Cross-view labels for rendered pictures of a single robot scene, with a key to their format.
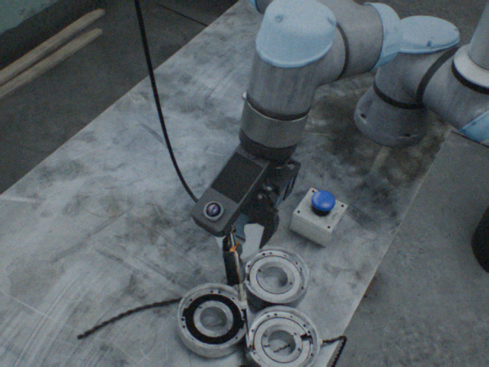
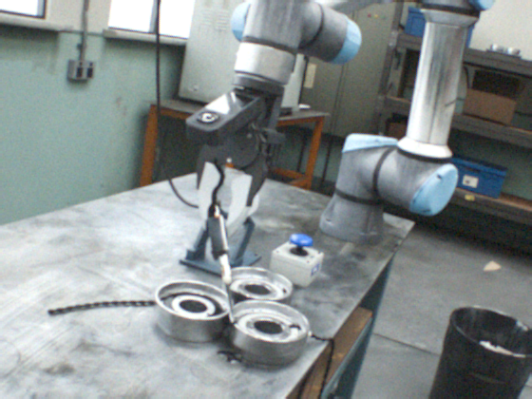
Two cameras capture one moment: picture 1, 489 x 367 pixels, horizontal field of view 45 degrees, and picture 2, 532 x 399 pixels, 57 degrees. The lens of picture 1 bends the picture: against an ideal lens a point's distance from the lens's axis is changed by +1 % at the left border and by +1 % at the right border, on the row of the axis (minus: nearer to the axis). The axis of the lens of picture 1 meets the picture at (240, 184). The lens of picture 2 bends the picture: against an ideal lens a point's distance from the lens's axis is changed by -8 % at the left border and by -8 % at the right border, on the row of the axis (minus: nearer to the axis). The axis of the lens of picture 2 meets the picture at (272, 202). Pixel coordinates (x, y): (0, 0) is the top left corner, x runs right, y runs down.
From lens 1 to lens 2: 47 cm
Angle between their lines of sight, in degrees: 32
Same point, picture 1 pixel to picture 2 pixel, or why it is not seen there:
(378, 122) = (342, 219)
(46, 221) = (31, 245)
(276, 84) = (269, 14)
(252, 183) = (245, 105)
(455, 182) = (403, 374)
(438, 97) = (390, 177)
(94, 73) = not seen: hidden behind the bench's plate
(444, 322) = not seen: outside the picture
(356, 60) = (330, 26)
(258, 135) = (252, 65)
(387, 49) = (351, 35)
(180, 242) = (159, 272)
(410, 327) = not seen: outside the picture
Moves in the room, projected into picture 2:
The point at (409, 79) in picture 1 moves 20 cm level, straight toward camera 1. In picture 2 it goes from (365, 170) to (351, 188)
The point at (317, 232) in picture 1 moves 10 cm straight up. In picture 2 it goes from (296, 270) to (309, 213)
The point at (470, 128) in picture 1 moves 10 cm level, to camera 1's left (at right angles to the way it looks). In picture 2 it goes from (419, 196) to (371, 186)
